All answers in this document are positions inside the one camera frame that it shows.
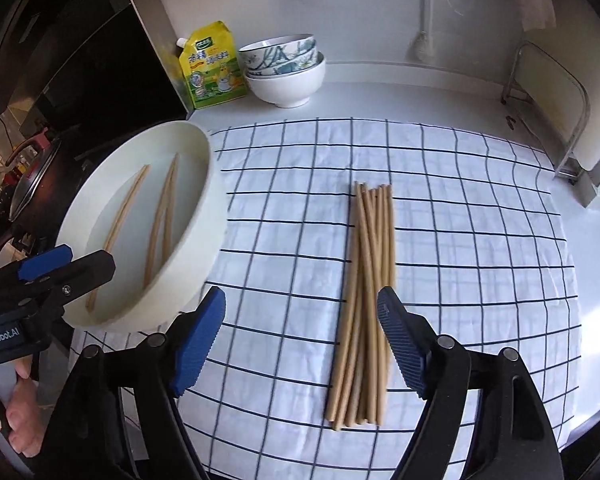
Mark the middle patterned bowl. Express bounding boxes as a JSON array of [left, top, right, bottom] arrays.
[[245, 50, 324, 78]]

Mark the person's left hand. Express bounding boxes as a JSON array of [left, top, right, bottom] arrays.
[[0, 356, 45, 458]]

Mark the wooden chopstick seven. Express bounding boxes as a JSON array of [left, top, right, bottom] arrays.
[[358, 184, 386, 425]]

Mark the bottom white bowl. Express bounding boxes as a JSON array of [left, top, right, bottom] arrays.
[[244, 52, 326, 108]]

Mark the wooden chopstick six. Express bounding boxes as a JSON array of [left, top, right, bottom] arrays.
[[355, 183, 380, 424]]

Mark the wooden chopstick eight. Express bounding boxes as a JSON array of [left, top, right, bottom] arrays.
[[370, 186, 388, 426]]

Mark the wooden chopstick ten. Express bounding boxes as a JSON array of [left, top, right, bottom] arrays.
[[386, 185, 396, 287]]

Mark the white long-handled brush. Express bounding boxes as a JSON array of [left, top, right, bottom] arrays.
[[412, 0, 434, 64]]

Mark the top patterned bowl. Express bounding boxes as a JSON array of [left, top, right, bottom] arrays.
[[238, 34, 316, 70]]

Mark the wooden chopstick two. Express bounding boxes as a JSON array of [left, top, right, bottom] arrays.
[[85, 164, 150, 316]]

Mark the cutting board in rack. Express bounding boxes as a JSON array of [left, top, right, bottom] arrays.
[[501, 40, 600, 209]]

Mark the patterned bowl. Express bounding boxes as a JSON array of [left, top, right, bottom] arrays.
[[245, 50, 324, 78], [238, 34, 316, 70]]

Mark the wooden chopstick four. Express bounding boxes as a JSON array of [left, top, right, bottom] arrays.
[[325, 194, 360, 431]]

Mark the wooden chopstick nine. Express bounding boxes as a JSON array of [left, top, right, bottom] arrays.
[[377, 185, 391, 288]]

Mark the round cream tray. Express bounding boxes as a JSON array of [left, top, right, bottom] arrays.
[[57, 122, 227, 333]]

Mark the dark pot with lid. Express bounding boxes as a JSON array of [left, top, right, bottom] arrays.
[[0, 127, 60, 252]]

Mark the yellow seasoning pouch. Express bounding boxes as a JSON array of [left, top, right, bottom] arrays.
[[176, 21, 248, 110]]

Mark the wooden chopstick five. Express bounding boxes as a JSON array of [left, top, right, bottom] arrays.
[[332, 184, 366, 430]]

